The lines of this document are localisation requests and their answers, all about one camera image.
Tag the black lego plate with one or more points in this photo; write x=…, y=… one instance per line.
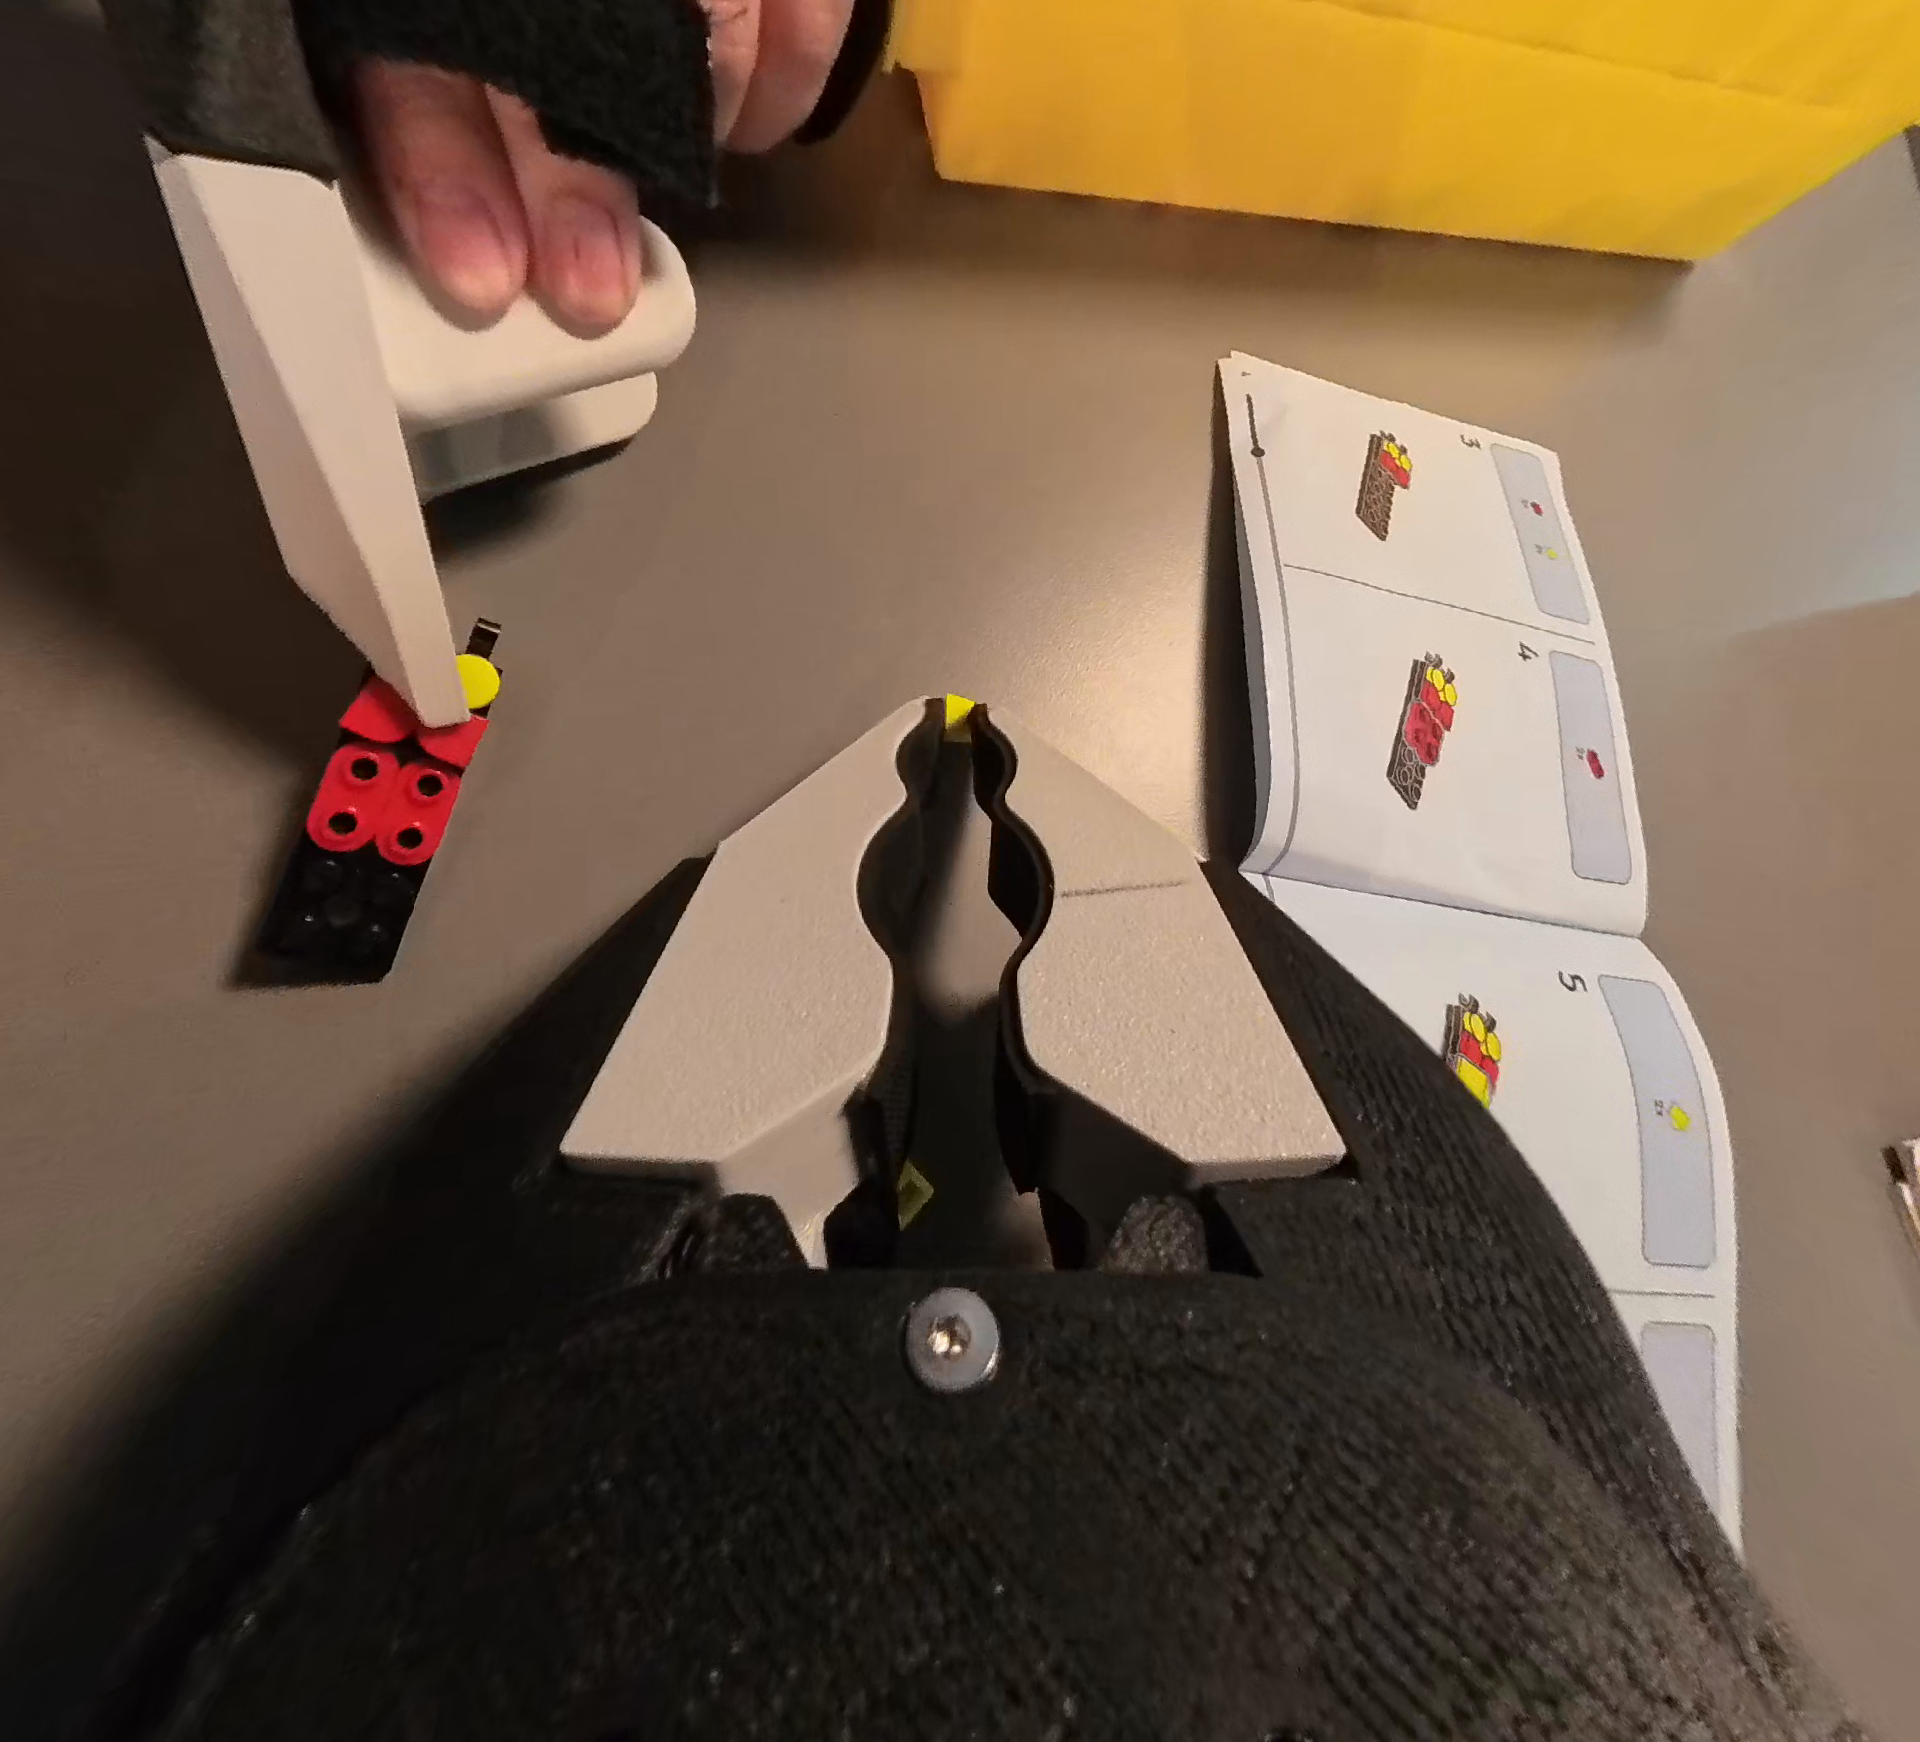
x=338, y=916

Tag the person's left hand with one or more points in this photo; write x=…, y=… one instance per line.
x=601, y=2

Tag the red lego piece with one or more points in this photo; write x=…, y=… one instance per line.
x=374, y=714
x=459, y=741

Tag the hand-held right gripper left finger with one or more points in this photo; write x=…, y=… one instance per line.
x=734, y=1022

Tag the yellow round lego piece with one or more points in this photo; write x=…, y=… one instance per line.
x=476, y=681

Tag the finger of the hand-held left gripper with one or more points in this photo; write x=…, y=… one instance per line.
x=300, y=392
x=541, y=430

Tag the lego instruction booklet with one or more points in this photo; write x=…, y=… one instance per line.
x=1441, y=723

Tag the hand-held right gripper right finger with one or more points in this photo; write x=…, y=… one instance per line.
x=1185, y=1022

